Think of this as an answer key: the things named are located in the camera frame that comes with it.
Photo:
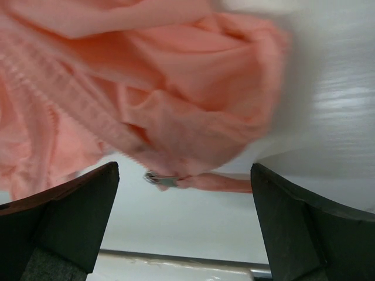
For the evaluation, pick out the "glossy white tape sheet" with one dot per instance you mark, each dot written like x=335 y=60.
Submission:
x=121 y=265

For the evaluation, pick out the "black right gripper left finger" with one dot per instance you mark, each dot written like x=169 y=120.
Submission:
x=57 y=234

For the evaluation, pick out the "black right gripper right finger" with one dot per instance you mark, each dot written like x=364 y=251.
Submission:
x=310 y=237

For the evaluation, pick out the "pink zip jacket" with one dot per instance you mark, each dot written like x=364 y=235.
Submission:
x=177 y=86

